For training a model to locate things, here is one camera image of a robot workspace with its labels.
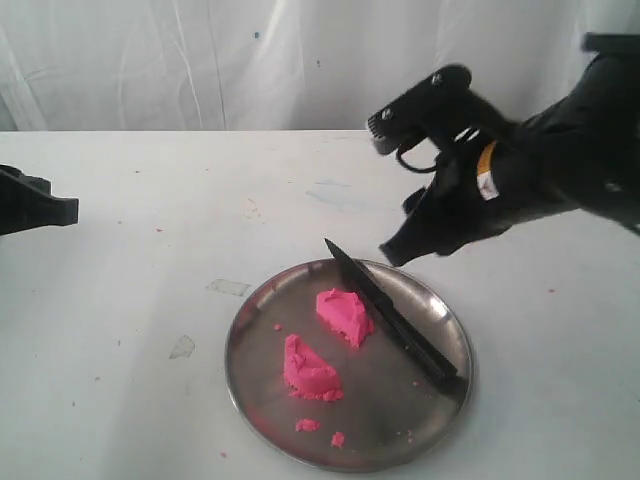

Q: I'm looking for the clear tape piece upper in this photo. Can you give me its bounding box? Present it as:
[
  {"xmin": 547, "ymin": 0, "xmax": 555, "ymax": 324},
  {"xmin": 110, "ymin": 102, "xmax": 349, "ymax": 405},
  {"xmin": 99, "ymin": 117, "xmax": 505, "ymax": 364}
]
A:
[{"xmin": 206, "ymin": 279, "xmax": 250, "ymax": 297}]

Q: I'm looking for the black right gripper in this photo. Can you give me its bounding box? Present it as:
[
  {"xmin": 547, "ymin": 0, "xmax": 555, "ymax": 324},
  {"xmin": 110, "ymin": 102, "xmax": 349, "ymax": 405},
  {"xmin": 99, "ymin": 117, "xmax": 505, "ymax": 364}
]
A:
[{"xmin": 379, "ymin": 134, "xmax": 505, "ymax": 266}]

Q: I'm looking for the black kitchen knife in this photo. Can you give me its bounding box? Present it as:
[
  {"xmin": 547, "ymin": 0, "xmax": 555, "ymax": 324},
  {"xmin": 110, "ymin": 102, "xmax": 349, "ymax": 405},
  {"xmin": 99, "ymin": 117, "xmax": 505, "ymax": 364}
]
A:
[{"xmin": 324, "ymin": 238, "xmax": 460, "ymax": 394}]

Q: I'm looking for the clear tape piece lower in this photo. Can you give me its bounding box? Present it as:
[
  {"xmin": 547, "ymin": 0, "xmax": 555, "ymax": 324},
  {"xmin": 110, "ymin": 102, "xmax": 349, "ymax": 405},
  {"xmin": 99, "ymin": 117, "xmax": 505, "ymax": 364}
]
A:
[{"xmin": 169, "ymin": 335, "xmax": 196, "ymax": 360}]

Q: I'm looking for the round steel plate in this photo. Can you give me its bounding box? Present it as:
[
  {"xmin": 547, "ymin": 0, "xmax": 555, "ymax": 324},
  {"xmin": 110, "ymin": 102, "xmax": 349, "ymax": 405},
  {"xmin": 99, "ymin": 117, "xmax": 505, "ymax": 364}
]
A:
[{"xmin": 225, "ymin": 259, "xmax": 475, "ymax": 473}]

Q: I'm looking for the pink dough cut piece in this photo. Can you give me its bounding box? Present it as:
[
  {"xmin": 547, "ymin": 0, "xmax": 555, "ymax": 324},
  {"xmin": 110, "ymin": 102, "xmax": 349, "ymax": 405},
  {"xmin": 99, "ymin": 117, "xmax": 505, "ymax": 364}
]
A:
[{"xmin": 316, "ymin": 289, "xmax": 374, "ymax": 349}]

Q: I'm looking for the pink crumb front left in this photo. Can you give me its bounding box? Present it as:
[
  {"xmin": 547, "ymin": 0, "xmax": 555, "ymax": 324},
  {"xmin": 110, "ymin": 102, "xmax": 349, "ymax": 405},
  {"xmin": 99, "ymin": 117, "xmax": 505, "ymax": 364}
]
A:
[{"xmin": 295, "ymin": 418, "xmax": 320, "ymax": 432}]

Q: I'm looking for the pink crumb front middle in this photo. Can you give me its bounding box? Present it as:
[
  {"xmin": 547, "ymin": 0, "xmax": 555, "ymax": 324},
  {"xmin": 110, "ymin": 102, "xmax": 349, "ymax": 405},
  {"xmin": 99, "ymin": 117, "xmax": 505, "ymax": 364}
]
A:
[{"xmin": 331, "ymin": 431, "xmax": 346, "ymax": 449}]

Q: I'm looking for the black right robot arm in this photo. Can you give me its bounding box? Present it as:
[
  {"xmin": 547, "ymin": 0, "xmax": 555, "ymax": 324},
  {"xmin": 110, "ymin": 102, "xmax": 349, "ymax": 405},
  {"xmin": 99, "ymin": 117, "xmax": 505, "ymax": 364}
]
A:
[{"xmin": 367, "ymin": 33, "xmax": 639, "ymax": 266}]

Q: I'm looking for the clear tape piece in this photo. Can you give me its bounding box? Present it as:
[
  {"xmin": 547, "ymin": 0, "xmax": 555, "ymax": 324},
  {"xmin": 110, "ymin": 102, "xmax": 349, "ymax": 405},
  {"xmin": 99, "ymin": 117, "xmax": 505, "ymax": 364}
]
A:
[
  {"xmin": 169, "ymin": 335, "xmax": 196, "ymax": 360},
  {"xmin": 206, "ymin": 279, "xmax": 250, "ymax": 297}
]

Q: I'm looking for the white backdrop curtain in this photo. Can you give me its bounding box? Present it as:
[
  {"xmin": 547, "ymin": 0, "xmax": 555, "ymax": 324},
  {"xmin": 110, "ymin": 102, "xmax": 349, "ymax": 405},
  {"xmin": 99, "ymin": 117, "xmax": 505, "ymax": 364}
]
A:
[{"xmin": 1, "ymin": 1, "xmax": 639, "ymax": 131}]

